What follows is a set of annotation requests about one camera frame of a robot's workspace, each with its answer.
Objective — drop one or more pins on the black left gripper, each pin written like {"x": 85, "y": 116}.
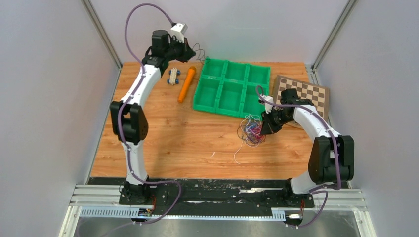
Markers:
{"x": 188, "y": 53}

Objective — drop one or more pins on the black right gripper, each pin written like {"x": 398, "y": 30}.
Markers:
{"x": 268, "y": 127}

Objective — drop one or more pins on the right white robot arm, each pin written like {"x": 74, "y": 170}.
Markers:
{"x": 331, "y": 159}

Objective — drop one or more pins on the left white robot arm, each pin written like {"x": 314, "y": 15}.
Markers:
{"x": 129, "y": 122}

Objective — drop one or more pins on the white blue toy car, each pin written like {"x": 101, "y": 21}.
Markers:
{"x": 173, "y": 76}

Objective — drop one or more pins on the orange carrot toy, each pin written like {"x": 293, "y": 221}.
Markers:
{"x": 189, "y": 77}

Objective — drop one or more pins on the green compartment tray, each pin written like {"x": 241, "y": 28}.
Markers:
{"x": 228, "y": 88}

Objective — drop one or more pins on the wooden chessboard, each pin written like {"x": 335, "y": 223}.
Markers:
{"x": 319, "y": 95}

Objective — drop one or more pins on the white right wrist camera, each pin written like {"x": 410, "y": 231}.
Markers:
{"x": 268, "y": 103}

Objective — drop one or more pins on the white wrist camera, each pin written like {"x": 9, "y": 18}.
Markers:
{"x": 179, "y": 29}
{"x": 268, "y": 103}

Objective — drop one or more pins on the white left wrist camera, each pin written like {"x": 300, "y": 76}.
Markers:
{"x": 179, "y": 29}

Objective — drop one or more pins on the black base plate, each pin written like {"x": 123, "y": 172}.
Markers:
{"x": 218, "y": 198}

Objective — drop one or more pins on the aluminium rail frame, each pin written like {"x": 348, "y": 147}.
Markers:
{"x": 95, "y": 201}

